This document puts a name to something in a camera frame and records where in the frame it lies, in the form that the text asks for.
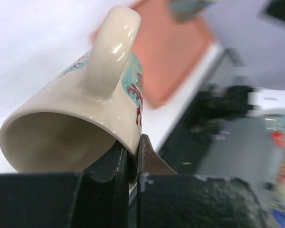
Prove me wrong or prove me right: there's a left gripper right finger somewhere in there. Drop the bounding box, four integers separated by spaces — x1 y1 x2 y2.
136 134 278 228

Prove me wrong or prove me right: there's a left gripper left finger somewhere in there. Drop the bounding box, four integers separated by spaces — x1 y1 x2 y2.
0 142 129 228

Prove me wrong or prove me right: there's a salmon pink tray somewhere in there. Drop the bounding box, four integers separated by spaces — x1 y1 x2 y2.
86 0 215 110

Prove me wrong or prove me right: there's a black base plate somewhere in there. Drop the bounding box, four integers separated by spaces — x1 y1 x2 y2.
128 47 285 228

